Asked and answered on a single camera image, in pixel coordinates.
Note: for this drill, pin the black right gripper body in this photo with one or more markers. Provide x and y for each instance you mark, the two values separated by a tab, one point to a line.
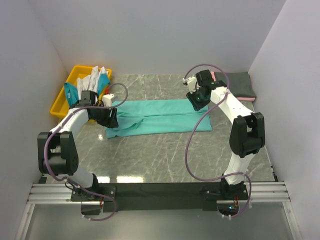
196	99

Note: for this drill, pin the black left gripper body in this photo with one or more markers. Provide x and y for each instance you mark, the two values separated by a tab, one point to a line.
109	117

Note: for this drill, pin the mint green polo shirt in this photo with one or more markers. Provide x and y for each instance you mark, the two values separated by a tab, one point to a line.
145	117

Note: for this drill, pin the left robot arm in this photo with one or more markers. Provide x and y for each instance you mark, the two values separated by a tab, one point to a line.
57	152

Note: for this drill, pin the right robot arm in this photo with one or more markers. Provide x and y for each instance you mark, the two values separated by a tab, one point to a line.
247	134

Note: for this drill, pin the white t shirt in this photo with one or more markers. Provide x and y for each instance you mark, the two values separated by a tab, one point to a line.
96	81

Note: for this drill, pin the folded dark grey t shirt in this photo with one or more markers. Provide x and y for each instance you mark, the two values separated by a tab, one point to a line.
237	83

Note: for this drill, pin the teal t shirt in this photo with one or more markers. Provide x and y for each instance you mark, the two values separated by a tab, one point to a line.
71	93

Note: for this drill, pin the yellow plastic bin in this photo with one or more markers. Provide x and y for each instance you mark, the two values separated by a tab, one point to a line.
60	106

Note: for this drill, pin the folded pink t shirt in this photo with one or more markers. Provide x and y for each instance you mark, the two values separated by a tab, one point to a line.
245	98

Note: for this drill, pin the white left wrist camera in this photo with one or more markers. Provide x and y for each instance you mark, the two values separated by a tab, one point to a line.
107	99

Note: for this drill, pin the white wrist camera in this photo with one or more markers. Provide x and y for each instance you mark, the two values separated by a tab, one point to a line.
107	99
191	83

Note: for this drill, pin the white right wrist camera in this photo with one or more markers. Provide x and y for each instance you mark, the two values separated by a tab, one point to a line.
191	83

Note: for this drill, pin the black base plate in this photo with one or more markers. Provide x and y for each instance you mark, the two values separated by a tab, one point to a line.
162	196

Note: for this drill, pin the aluminium frame rail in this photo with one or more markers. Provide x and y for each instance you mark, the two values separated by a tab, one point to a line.
156	158

